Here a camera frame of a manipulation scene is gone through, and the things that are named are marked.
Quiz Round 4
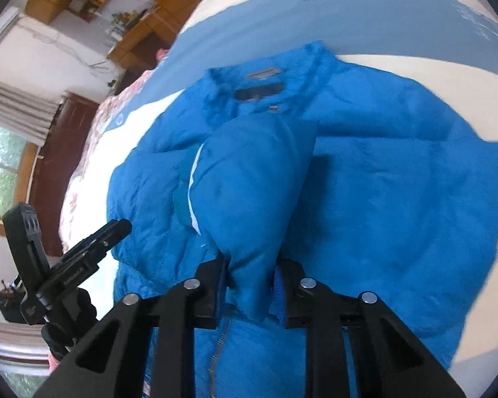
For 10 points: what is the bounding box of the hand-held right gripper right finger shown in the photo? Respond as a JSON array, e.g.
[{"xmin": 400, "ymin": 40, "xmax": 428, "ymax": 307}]
[{"xmin": 275, "ymin": 258, "xmax": 468, "ymax": 398}]

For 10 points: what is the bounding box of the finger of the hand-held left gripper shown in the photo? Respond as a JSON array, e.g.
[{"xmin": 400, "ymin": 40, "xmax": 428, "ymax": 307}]
[
  {"xmin": 2, "ymin": 202, "xmax": 51, "ymax": 299},
  {"xmin": 45, "ymin": 218, "xmax": 133, "ymax": 295}
]

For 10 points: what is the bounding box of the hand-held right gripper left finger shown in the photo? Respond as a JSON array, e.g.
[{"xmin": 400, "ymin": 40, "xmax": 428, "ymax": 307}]
[{"xmin": 33, "ymin": 256, "xmax": 228, "ymax": 398}]

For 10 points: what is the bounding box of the blue puffer jacket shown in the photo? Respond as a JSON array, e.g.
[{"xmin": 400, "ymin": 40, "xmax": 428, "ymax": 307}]
[{"xmin": 107, "ymin": 40, "xmax": 498, "ymax": 398}]

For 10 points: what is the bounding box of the wooden framed window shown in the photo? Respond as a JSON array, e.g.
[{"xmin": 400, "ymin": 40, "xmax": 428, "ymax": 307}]
[{"xmin": 0, "ymin": 119, "xmax": 39, "ymax": 235}]

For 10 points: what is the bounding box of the pink floral quilt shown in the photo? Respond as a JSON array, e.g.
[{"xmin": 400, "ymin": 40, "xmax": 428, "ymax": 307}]
[{"xmin": 59, "ymin": 47, "xmax": 169, "ymax": 260}]

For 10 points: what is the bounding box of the dark wooden cabinet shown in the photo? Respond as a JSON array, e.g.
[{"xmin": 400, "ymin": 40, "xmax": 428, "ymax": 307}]
[{"xmin": 28, "ymin": 90, "xmax": 101, "ymax": 258}]

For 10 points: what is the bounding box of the striped curtain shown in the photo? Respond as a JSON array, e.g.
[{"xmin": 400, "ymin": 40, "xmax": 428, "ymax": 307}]
[{"xmin": 0, "ymin": 75, "xmax": 64, "ymax": 147}]

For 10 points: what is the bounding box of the wooden desk with items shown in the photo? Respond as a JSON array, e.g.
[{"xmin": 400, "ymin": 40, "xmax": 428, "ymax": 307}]
[{"xmin": 107, "ymin": 2, "xmax": 184, "ymax": 72}]

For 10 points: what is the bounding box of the blue and white bed sheet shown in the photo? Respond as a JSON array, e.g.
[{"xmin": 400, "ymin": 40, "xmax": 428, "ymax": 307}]
[{"xmin": 108, "ymin": 0, "xmax": 498, "ymax": 378}]

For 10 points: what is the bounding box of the wall cable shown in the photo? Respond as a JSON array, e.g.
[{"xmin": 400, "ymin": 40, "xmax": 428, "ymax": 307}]
[{"xmin": 20, "ymin": 21, "xmax": 111, "ymax": 71}]

